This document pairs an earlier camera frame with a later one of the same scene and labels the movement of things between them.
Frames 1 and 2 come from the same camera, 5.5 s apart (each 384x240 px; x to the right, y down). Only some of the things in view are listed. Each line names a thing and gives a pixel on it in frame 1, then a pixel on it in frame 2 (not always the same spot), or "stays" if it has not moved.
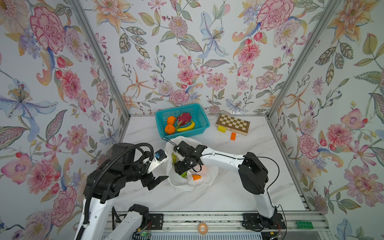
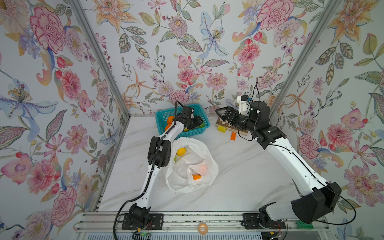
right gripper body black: (183, 166) -> (243, 123)
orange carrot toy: (196, 177) stays
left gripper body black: (148, 179) -> (192, 122)
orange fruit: (171, 120) stays
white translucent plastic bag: (196, 177) stays
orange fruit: (169, 129) stays
